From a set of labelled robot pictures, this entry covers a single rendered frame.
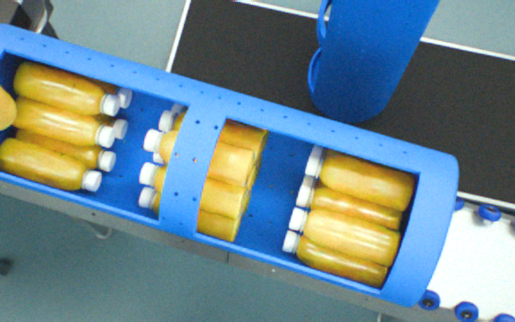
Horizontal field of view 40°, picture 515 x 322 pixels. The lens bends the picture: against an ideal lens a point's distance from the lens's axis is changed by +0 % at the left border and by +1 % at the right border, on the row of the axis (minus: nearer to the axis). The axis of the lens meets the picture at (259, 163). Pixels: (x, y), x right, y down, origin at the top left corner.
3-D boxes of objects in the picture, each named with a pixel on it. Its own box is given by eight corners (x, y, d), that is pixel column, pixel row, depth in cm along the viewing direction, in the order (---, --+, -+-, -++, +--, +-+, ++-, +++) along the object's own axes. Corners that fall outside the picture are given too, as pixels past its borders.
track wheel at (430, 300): (443, 300, 135) (443, 292, 137) (420, 292, 135) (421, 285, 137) (435, 315, 138) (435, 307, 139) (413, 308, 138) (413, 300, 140)
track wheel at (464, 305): (482, 311, 135) (482, 304, 136) (459, 304, 135) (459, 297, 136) (474, 326, 137) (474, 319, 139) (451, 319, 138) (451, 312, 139)
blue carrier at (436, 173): (398, 310, 139) (431, 305, 111) (-16, 182, 145) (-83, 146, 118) (433, 175, 145) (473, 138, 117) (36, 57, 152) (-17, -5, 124)
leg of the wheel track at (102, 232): (108, 241, 237) (56, 202, 177) (92, 235, 238) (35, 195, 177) (114, 224, 239) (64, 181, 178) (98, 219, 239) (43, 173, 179)
